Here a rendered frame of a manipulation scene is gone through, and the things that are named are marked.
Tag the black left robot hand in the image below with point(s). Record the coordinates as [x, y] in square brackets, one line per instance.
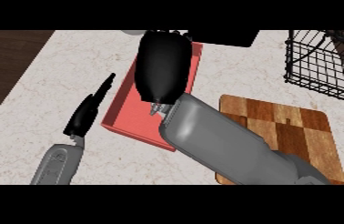
[83, 117]

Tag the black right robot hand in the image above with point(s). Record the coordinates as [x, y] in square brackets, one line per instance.
[161, 66]

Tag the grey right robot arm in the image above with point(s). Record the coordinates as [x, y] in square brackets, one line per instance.
[232, 142]

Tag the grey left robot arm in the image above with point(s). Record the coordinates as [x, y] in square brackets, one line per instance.
[57, 164]

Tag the red cardboard box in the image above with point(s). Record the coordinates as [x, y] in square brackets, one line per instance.
[130, 115]

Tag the wooden cutting board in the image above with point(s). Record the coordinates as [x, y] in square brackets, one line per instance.
[287, 124]

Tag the pale grey round object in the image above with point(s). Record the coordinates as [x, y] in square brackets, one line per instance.
[133, 32]

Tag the black appliance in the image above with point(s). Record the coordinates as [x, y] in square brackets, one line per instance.
[223, 38]

